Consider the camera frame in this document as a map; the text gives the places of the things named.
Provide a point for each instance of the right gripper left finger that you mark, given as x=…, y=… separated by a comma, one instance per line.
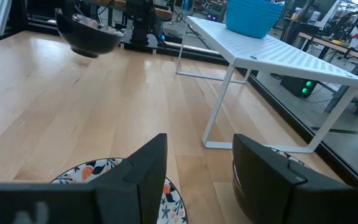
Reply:
x=73, y=205

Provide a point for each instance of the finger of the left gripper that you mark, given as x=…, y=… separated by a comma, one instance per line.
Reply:
x=68, y=7

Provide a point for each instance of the white perforated metal shelf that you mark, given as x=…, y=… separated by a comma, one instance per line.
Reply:
x=291, y=56

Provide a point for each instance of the black computer tower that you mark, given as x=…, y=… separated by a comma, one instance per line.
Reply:
x=297, y=85

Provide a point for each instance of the silver aluminium extrusion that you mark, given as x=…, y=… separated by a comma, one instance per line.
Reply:
x=0, y=18

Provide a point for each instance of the wooden workbench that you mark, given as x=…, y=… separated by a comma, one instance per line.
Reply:
x=337, y=48

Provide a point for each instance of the blue plastic mini bowl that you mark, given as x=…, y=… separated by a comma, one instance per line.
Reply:
x=254, y=10
x=255, y=7
x=256, y=2
x=250, y=26

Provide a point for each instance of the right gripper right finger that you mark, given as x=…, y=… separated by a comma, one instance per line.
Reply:
x=291, y=199

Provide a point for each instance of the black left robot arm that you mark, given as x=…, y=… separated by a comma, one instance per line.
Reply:
x=141, y=21

